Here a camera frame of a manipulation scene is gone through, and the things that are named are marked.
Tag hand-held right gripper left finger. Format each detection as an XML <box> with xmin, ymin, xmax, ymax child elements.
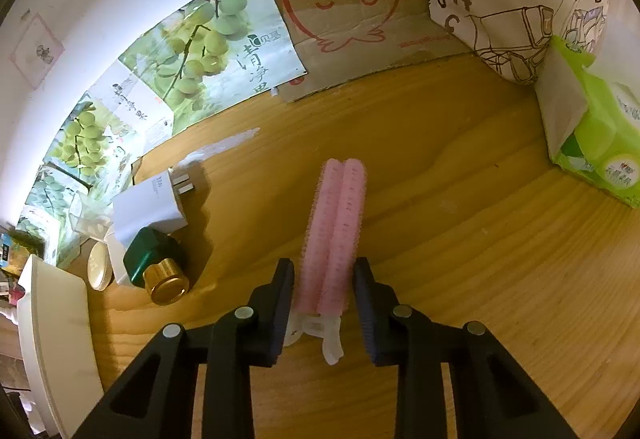
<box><xmin>70</xmin><ymin>258</ymin><xmax>296</xmax><ymax>439</ymax></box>

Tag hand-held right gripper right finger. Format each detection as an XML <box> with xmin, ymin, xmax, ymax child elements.
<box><xmin>352</xmin><ymin>256</ymin><xmax>576</xmax><ymax>439</ymax></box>

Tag pink hair roller clip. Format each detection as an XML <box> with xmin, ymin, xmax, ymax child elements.
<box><xmin>282</xmin><ymin>158</ymin><xmax>368</xmax><ymax>366</ymax></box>

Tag green bottle with gold cap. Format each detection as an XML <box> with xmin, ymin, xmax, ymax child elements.
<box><xmin>122</xmin><ymin>226</ymin><xmax>191</xmax><ymax>306</ymax></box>

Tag white charger adapter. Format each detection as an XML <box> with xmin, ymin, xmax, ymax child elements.
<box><xmin>112</xmin><ymin>169</ymin><xmax>206</xmax><ymax>232</ymax></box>

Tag cream round compact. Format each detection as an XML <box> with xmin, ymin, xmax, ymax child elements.
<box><xmin>87</xmin><ymin>241</ymin><xmax>113</xmax><ymax>291</ymax></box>

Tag white plastic storage bin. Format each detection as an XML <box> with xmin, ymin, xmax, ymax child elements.
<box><xmin>17</xmin><ymin>254</ymin><xmax>106</xmax><ymax>439</ymax></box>

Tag clear plastic box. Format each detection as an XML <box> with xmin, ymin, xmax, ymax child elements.
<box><xmin>69</xmin><ymin>206</ymin><xmax>112</xmax><ymax>241</ymax></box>

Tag cardboard with red print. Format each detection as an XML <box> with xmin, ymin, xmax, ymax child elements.
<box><xmin>262</xmin><ymin>0</ymin><xmax>476</xmax><ymax>102</ymax></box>

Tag green tissue pack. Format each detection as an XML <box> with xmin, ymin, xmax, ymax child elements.
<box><xmin>535</xmin><ymin>35</ymin><xmax>640</xmax><ymax>209</ymax></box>

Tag pink framed wall sticker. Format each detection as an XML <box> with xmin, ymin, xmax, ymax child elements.
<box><xmin>10</xmin><ymin>12</ymin><xmax>66</xmax><ymax>90</ymax></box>

